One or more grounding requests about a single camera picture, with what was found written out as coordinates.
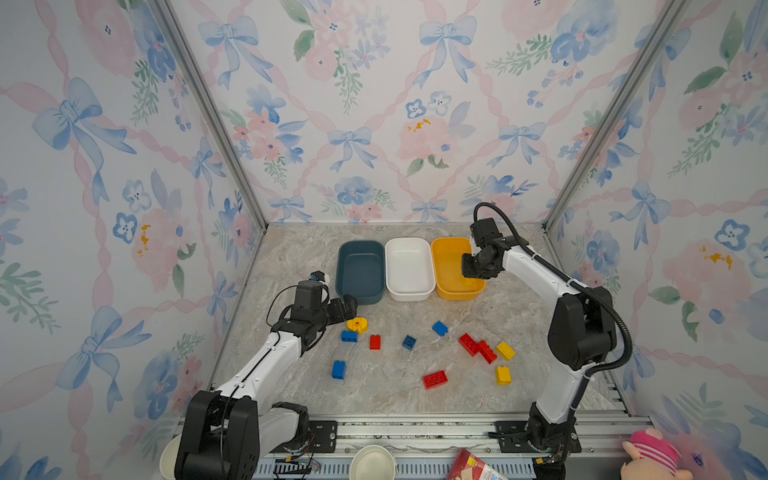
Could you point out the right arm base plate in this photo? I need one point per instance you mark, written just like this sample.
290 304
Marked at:
534 437

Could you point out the dark blue square lego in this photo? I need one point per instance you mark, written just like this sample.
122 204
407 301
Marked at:
409 342

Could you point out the small red lego brick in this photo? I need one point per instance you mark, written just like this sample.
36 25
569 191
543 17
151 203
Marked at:
375 343

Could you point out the blue lego brick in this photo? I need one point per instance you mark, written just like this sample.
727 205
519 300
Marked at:
338 370
349 337
440 329

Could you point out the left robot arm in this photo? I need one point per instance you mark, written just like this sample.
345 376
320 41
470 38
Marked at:
228 430

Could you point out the yellow round lego piece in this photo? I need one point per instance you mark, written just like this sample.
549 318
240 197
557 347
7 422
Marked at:
358 325

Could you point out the pink plush toy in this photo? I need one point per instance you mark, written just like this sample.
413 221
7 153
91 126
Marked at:
651 457

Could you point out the red snack box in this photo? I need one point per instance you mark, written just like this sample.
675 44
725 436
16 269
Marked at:
467 466

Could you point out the blue lego brick left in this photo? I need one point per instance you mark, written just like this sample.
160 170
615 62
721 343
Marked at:
349 337

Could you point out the white paper bowl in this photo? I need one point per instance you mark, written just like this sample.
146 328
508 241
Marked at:
373 462

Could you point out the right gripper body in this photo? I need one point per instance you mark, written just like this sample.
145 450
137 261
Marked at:
472 267

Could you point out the brown paper cup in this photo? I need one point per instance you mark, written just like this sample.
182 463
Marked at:
168 459

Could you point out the blue lego brick front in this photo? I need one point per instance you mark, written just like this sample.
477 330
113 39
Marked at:
338 370

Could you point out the yellow lego brick front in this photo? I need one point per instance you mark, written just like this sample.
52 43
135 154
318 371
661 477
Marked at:
503 376

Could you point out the aluminium frame rail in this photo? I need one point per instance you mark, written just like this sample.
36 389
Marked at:
596 433

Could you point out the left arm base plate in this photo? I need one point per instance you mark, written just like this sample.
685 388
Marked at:
310 437

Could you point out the yellow plastic bin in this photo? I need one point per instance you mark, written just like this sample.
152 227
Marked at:
451 285

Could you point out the red lego brick front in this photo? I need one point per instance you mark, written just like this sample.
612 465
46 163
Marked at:
435 379

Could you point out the yellow lego brick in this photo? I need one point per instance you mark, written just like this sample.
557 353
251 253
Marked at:
505 351
503 376

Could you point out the blue lego brick centre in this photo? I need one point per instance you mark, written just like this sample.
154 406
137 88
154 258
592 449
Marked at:
440 329

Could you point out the dark teal plastic bin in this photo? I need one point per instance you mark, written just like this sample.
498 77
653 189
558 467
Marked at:
361 271

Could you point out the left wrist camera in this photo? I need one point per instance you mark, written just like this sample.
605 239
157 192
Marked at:
312 294

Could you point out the white plastic bin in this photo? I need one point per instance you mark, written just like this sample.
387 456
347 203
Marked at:
409 269

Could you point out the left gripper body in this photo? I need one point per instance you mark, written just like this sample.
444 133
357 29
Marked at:
332 313

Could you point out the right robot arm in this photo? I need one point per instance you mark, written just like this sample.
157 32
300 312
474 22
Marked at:
580 336

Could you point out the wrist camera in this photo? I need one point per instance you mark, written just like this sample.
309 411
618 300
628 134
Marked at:
485 231
312 294

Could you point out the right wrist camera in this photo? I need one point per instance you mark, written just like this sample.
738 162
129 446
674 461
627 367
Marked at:
485 231

